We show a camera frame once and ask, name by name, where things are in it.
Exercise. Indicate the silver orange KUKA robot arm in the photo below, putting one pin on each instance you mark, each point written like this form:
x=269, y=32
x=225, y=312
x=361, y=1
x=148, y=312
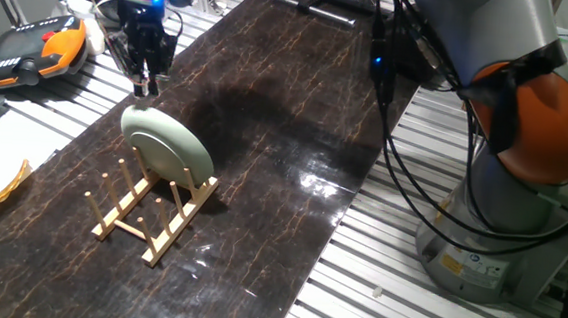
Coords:
x=483, y=27

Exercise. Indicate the wooden dish rack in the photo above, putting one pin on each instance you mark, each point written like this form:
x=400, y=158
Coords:
x=180, y=226

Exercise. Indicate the white paper sheet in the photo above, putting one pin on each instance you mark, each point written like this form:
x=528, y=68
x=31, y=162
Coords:
x=30, y=136

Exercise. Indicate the white round object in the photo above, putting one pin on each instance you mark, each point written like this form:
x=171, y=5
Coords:
x=93, y=38

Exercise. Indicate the black orange teach pendant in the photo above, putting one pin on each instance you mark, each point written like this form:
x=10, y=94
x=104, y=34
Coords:
x=15, y=55

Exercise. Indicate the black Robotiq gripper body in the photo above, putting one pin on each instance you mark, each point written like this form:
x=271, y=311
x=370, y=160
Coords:
x=148, y=29

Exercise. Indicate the black T-shaped stand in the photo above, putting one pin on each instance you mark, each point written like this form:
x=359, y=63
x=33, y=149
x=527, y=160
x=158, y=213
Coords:
x=319, y=12

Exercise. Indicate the dark marble pattern mat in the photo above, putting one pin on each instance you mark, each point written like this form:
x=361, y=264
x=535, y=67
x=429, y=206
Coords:
x=274, y=153

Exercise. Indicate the small white scrap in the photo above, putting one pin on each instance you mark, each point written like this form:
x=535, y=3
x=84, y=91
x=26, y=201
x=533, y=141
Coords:
x=378, y=291

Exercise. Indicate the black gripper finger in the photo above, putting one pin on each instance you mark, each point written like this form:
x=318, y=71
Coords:
x=141, y=81
x=155, y=80

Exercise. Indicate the pale green dish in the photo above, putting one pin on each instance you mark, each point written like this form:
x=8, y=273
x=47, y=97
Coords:
x=169, y=146

